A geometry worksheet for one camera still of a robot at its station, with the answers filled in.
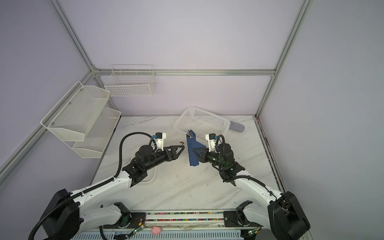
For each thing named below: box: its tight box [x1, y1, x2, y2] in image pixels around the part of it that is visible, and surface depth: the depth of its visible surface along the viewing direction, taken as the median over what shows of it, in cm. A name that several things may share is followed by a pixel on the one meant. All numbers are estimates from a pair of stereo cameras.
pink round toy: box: [151, 226, 161, 235], surface depth 71 cm
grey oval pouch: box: [229, 120, 245, 133], surface depth 113 cm
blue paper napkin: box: [186, 130, 206, 167], surface depth 79 cm
